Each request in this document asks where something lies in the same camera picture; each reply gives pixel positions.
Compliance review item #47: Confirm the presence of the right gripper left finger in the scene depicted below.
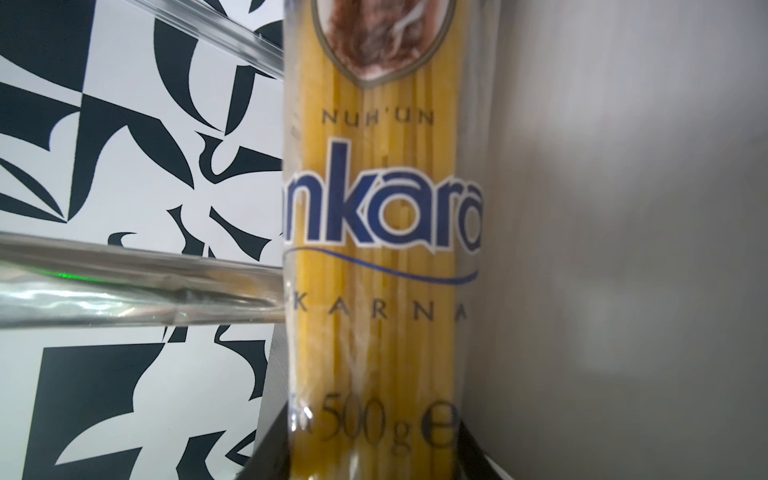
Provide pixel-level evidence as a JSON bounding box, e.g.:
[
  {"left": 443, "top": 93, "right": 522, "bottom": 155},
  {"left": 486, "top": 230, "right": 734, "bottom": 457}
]
[{"left": 236, "top": 404, "right": 290, "bottom": 480}]

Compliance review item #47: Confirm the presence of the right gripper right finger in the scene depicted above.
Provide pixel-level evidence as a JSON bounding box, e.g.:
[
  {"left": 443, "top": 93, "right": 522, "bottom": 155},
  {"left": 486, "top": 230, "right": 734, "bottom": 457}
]
[{"left": 457, "top": 421, "right": 512, "bottom": 480}]

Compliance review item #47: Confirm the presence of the blue De Cecco spaghetti bag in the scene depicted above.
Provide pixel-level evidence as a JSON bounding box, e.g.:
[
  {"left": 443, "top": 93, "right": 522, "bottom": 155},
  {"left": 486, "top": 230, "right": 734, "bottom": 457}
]
[{"left": 282, "top": 1, "right": 500, "bottom": 479}]

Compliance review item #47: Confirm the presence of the white two-tier shelf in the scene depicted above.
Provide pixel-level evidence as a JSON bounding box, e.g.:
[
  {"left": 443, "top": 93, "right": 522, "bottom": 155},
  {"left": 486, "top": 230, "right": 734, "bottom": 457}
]
[{"left": 0, "top": 0, "right": 768, "bottom": 480}]

